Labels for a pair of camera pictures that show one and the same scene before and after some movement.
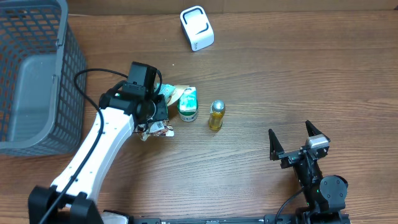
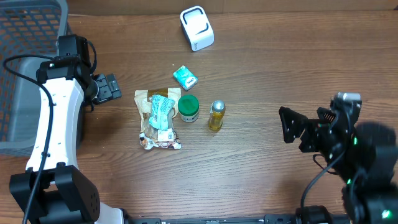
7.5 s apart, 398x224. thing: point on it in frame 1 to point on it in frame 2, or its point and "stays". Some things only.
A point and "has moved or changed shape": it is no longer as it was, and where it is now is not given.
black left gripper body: (157, 109) to (106, 90)
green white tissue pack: (188, 105) to (185, 78)
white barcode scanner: (196, 23) stays
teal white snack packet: (171, 92) has moved or changed shape
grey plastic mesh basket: (41, 106) stays
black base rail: (267, 219) stays
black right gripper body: (290, 158) to (331, 144)
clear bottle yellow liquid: (217, 111) stays
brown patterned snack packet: (155, 129) to (162, 138)
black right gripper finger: (275, 147) to (293, 124)
